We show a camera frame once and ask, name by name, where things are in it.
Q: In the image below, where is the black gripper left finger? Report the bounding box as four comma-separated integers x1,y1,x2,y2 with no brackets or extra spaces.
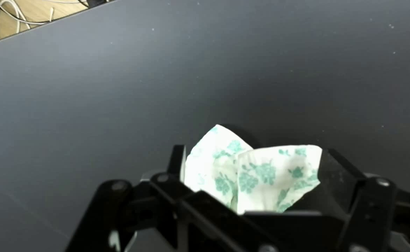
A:
66,145,243,252

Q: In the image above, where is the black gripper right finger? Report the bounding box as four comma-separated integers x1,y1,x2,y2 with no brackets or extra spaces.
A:
306,148,410,252

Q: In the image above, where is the white floral cloth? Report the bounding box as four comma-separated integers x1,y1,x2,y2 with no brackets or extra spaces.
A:
179,124,325,216

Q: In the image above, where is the white cable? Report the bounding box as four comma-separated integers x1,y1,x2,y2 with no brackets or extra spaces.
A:
0,0,56,37

